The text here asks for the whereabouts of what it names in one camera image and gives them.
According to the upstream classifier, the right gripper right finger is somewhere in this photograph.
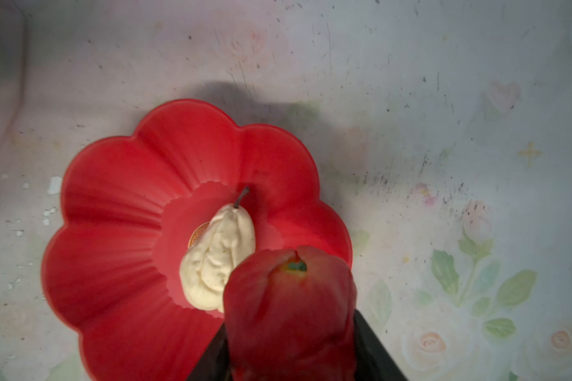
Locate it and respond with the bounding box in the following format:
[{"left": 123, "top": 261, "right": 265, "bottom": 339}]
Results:
[{"left": 354, "top": 310, "right": 408, "bottom": 381}]

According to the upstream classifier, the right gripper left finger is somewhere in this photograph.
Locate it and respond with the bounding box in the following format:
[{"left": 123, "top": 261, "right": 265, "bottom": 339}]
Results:
[{"left": 186, "top": 325, "right": 231, "bottom": 381}]

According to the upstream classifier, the red fake apple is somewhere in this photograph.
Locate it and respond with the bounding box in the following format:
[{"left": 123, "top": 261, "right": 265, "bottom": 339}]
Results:
[{"left": 223, "top": 246, "right": 357, "bottom": 380}]

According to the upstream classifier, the red flower-shaped bowl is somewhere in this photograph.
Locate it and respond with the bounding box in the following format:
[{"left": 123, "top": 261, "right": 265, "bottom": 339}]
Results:
[{"left": 41, "top": 99, "right": 353, "bottom": 380}]

